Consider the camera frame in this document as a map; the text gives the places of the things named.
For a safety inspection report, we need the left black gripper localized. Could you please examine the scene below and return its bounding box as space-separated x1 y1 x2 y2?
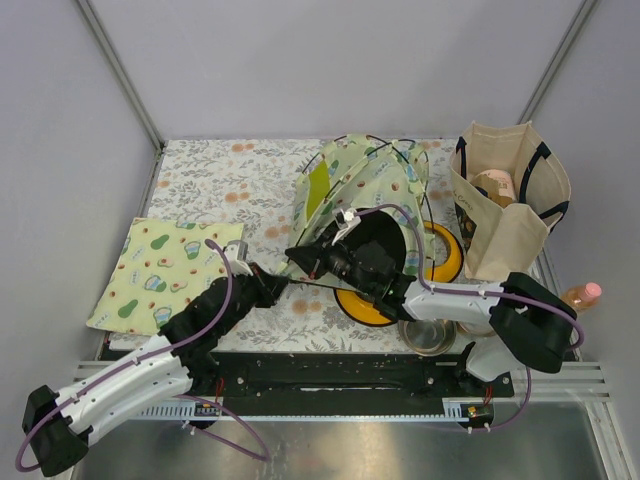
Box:
217 262 289 336

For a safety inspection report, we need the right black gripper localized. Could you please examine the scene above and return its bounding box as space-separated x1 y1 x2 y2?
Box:
288 226 377 296

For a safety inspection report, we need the green avocado pet tent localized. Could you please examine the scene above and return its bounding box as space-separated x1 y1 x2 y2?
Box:
288 134 434 276

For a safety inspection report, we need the avocado print cushion mat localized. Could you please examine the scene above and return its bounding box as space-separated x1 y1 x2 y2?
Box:
87 218 244 335

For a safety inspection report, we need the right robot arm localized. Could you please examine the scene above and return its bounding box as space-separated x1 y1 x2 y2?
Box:
285 242 579 396

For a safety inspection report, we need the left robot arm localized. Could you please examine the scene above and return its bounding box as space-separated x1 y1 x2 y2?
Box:
19 263 288 477

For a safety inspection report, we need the steel pet bowl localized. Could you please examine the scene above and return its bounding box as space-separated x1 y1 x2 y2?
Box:
398 319 456 357
458 322 495 337

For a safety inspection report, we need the yellow double bowl stand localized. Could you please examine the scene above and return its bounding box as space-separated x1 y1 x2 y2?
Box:
334 221 463 328

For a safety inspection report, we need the floral table mat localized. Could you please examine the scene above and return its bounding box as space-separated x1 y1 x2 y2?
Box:
107 137 564 356

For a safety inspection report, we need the beige canvas tote bag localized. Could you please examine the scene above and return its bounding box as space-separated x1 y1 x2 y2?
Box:
450 122 571 281

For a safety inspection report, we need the pink cap plastic bottle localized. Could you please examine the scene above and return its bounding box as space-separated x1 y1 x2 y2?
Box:
561 282 602 315

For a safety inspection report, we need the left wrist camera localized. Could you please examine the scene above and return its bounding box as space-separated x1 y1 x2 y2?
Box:
223 240 252 275

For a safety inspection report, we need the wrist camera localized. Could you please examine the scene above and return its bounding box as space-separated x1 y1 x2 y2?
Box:
331 208 361 245
223 240 252 275

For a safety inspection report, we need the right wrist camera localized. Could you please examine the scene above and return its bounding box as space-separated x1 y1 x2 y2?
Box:
331 208 361 245

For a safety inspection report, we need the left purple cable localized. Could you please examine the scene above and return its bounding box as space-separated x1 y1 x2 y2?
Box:
14 238 271 474

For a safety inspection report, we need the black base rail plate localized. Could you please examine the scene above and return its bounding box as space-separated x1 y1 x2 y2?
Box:
192 352 514 417

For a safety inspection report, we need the white slotted cable duct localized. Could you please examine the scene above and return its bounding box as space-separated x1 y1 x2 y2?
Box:
134 399 221 421

